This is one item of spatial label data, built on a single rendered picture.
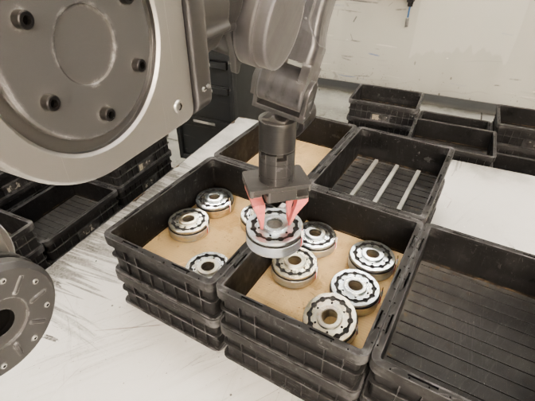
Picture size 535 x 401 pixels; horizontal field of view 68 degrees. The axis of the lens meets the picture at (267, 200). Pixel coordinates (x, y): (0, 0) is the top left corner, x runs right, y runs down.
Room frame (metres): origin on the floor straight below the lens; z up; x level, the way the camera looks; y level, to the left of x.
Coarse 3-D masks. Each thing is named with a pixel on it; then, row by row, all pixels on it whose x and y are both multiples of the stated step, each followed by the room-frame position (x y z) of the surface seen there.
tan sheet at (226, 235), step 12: (240, 204) 0.90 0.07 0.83; (228, 216) 0.84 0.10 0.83; (168, 228) 0.79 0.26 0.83; (216, 228) 0.79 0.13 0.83; (228, 228) 0.79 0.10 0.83; (240, 228) 0.79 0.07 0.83; (156, 240) 0.75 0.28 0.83; (168, 240) 0.75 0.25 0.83; (204, 240) 0.75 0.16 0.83; (216, 240) 0.75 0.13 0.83; (228, 240) 0.75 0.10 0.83; (240, 240) 0.75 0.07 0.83; (156, 252) 0.70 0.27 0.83; (168, 252) 0.70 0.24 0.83; (180, 252) 0.70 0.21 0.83; (192, 252) 0.70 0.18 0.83; (228, 252) 0.70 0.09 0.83; (180, 264) 0.66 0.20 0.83
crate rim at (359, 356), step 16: (320, 192) 0.82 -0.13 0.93; (368, 208) 0.75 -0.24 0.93; (384, 208) 0.75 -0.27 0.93; (416, 224) 0.69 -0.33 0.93; (416, 240) 0.64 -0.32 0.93; (240, 256) 0.59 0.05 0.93; (400, 272) 0.54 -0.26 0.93; (224, 288) 0.50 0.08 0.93; (240, 304) 0.47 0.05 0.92; (256, 304) 0.47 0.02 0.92; (384, 304) 0.47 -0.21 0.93; (272, 320) 0.44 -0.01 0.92; (288, 320) 0.43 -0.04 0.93; (384, 320) 0.43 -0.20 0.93; (304, 336) 0.41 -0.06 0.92; (320, 336) 0.40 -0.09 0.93; (368, 336) 0.40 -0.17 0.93; (336, 352) 0.38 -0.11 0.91; (352, 352) 0.37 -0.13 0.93; (368, 352) 0.37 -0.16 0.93
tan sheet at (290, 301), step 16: (352, 240) 0.75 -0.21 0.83; (336, 256) 0.69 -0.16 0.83; (400, 256) 0.69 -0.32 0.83; (320, 272) 0.64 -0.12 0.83; (336, 272) 0.64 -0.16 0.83; (256, 288) 0.59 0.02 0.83; (272, 288) 0.59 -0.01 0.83; (288, 288) 0.59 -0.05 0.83; (304, 288) 0.59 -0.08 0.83; (320, 288) 0.59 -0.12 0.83; (384, 288) 0.59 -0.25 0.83; (272, 304) 0.55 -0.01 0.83; (288, 304) 0.55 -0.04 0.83; (304, 304) 0.55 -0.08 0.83; (368, 320) 0.51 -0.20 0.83
